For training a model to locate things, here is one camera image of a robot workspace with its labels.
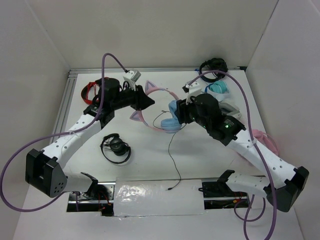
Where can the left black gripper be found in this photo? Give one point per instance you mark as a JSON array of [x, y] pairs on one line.
[[143, 100]]

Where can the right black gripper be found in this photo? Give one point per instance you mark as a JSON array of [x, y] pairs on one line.
[[182, 108]]

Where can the pink blue cat-ear headphones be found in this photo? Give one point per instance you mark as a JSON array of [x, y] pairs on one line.
[[168, 125]]

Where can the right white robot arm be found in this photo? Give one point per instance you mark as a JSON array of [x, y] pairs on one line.
[[282, 182]]

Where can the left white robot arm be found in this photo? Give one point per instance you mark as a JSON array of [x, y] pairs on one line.
[[44, 168]]

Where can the grey white headphones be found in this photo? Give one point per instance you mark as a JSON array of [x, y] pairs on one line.
[[228, 107]]

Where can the teal white headphones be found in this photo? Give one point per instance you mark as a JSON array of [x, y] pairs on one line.
[[219, 90]]

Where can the red black headphones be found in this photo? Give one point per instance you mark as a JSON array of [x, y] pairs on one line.
[[90, 91]]

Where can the small black headphones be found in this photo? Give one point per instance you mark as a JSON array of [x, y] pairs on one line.
[[114, 143]]

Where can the white taped front panel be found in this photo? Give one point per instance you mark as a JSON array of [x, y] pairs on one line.
[[153, 198]]

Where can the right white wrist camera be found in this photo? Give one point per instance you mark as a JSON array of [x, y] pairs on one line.
[[192, 89]]

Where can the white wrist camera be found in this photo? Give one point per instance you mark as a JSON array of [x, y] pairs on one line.
[[192, 89], [132, 77]]

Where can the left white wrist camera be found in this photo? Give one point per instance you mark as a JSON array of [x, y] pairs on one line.
[[132, 77]]

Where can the black headphones with blue cable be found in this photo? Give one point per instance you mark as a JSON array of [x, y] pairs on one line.
[[215, 63]]

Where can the aluminium frame rail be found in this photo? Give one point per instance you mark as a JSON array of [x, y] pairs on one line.
[[66, 100]]

